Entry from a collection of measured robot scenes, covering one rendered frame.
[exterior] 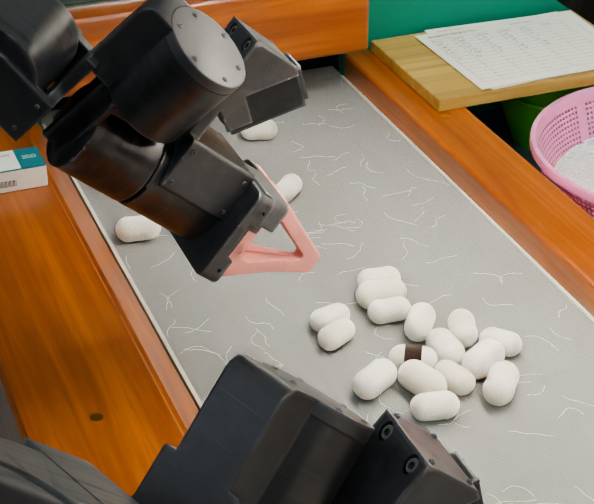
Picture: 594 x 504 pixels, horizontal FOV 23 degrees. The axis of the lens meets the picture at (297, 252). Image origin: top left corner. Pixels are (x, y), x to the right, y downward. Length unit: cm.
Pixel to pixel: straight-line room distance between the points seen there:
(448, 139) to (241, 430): 70
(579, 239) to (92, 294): 37
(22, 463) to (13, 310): 51
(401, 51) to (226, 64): 57
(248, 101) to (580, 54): 58
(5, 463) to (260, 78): 42
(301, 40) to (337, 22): 4
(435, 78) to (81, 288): 44
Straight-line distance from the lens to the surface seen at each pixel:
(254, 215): 89
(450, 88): 133
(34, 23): 87
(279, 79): 89
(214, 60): 84
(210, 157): 88
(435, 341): 101
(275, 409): 59
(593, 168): 130
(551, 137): 132
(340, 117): 135
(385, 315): 104
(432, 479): 63
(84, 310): 103
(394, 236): 116
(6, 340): 101
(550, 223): 114
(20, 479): 52
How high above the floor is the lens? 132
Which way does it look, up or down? 31 degrees down
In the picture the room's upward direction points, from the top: straight up
